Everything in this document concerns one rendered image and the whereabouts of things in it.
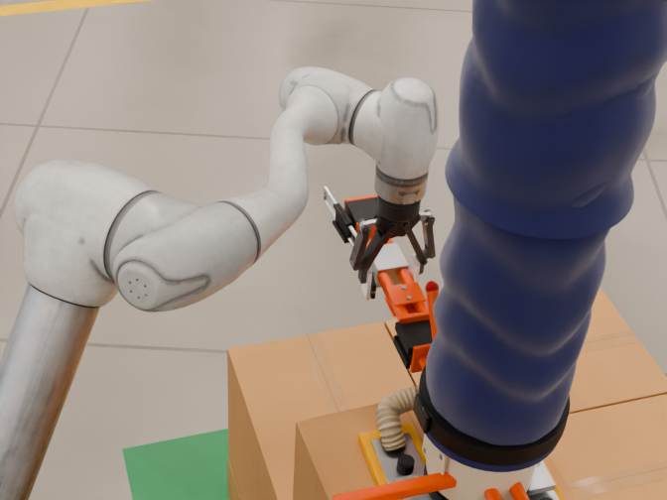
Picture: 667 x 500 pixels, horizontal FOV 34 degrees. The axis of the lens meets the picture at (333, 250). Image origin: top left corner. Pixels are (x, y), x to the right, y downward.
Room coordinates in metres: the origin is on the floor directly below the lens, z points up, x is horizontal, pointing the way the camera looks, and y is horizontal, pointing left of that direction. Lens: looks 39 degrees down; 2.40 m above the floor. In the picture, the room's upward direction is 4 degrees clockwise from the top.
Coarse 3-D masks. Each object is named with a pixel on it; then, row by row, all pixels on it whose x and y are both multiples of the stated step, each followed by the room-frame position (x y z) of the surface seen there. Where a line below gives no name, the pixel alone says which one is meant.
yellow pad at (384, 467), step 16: (368, 432) 1.29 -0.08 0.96; (368, 448) 1.25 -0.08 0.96; (384, 448) 1.24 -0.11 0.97; (400, 448) 1.25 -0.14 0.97; (416, 448) 1.25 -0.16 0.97; (368, 464) 1.22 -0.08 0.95; (384, 464) 1.21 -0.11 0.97; (400, 464) 1.19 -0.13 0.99; (416, 464) 1.22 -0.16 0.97; (384, 480) 1.18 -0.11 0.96
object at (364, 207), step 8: (344, 200) 1.76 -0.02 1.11; (352, 200) 1.76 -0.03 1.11; (360, 200) 1.76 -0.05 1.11; (368, 200) 1.76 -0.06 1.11; (376, 200) 1.76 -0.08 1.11; (344, 208) 1.76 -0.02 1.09; (352, 208) 1.73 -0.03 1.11; (360, 208) 1.73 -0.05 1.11; (368, 208) 1.74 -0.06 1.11; (352, 216) 1.71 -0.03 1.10; (360, 216) 1.71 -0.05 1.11; (368, 216) 1.71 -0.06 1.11; (352, 224) 1.71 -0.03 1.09
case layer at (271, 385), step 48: (336, 336) 1.96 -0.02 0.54; (384, 336) 1.97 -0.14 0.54; (624, 336) 2.03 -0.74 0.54; (240, 384) 1.78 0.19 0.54; (288, 384) 1.79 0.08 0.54; (336, 384) 1.80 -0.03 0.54; (384, 384) 1.81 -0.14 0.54; (576, 384) 1.85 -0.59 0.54; (624, 384) 1.87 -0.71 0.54; (240, 432) 1.77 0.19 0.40; (288, 432) 1.65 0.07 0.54; (576, 432) 1.70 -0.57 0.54; (624, 432) 1.71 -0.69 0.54; (240, 480) 1.77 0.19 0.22; (288, 480) 1.51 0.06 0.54; (576, 480) 1.56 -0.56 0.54; (624, 480) 1.57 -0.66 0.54
